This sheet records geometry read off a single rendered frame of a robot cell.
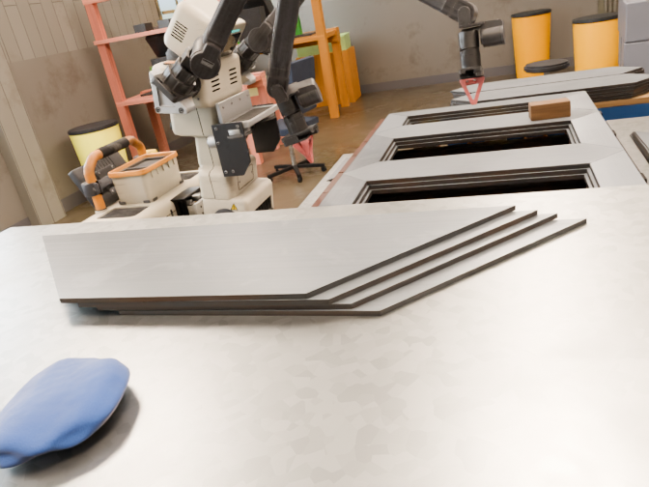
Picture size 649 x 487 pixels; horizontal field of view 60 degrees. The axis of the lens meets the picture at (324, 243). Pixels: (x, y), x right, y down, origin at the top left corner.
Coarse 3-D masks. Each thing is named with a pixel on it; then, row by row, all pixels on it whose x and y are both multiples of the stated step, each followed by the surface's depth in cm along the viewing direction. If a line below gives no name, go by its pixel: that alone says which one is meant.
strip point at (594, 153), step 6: (582, 144) 152; (588, 144) 151; (588, 150) 147; (594, 150) 146; (600, 150) 145; (606, 150) 144; (612, 150) 144; (618, 150) 143; (588, 156) 143; (594, 156) 142; (600, 156) 141; (606, 156) 140
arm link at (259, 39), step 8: (304, 0) 178; (272, 16) 179; (264, 24) 179; (272, 24) 179; (256, 32) 181; (264, 32) 180; (272, 32) 180; (248, 40) 182; (256, 40) 181; (264, 40) 180; (256, 48) 182; (264, 48) 181
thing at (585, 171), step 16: (448, 112) 218; (464, 112) 217; (480, 112) 214; (496, 112) 213; (512, 112) 211; (512, 128) 182; (528, 128) 181; (544, 128) 179; (560, 128) 178; (400, 144) 194; (416, 144) 192; (432, 144) 190; (384, 160) 176; (432, 176) 150; (448, 176) 149; (464, 176) 148; (480, 176) 147; (496, 176) 145; (512, 176) 144; (528, 176) 143; (544, 176) 142; (560, 176) 140; (576, 176) 139; (592, 176) 133; (368, 192) 154; (384, 192) 154
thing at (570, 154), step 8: (568, 144) 154; (576, 144) 153; (552, 152) 151; (560, 152) 149; (568, 152) 148; (576, 152) 147; (584, 152) 146; (560, 160) 143; (568, 160) 142; (576, 160) 141; (584, 160) 140
